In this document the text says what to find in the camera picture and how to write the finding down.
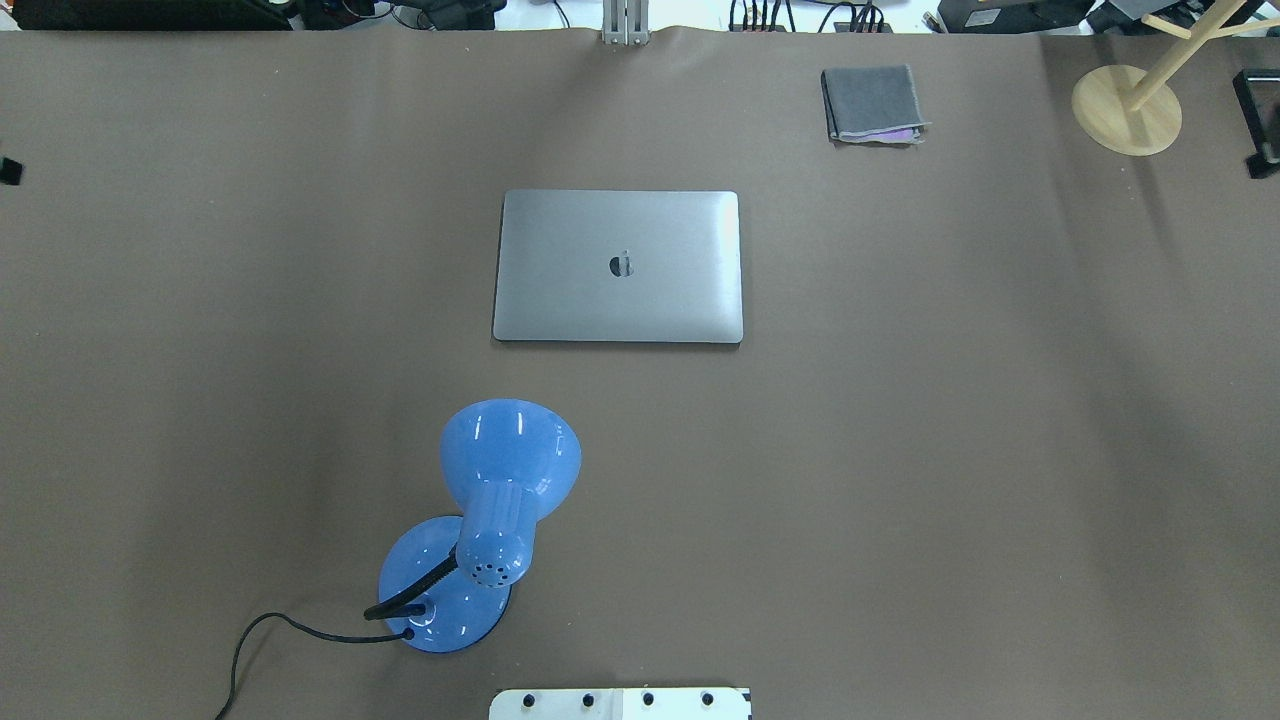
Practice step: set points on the blue desk lamp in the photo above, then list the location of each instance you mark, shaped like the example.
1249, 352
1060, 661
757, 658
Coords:
445, 584

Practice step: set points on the aluminium frame post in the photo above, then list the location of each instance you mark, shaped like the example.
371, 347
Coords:
625, 22

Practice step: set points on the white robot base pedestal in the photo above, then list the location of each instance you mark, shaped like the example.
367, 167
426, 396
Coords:
623, 703

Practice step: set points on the grey laptop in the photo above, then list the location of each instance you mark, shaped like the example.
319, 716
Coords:
619, 266

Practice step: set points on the folded grey cloth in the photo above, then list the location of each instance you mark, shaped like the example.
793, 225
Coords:
872, 105

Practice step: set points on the wooden stand with round base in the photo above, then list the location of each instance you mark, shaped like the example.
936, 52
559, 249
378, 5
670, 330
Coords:
1133, 111

